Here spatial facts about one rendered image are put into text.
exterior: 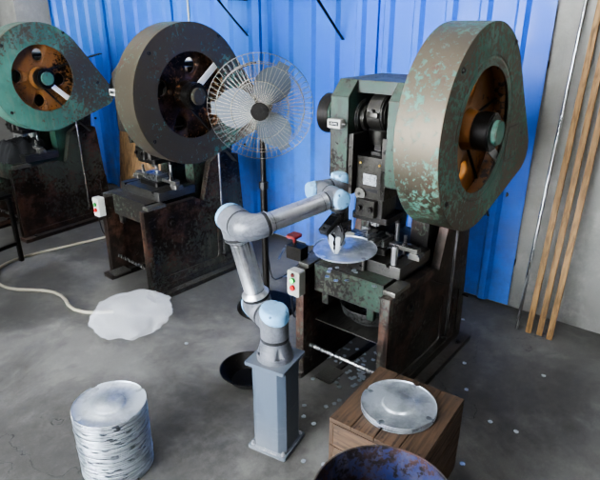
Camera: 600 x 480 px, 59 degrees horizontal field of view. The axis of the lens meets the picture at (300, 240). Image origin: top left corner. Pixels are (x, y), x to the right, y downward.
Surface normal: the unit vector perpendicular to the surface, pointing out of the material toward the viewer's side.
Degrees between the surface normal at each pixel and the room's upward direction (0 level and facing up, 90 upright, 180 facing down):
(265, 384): 90
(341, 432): 90
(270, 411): 90
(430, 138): 85
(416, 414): 0
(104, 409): 0
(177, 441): 0
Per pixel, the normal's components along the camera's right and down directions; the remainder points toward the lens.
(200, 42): 0.76, 0.25
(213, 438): 0.00, -0.93
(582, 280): -0.63, 0.29
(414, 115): -0.61, 0.07
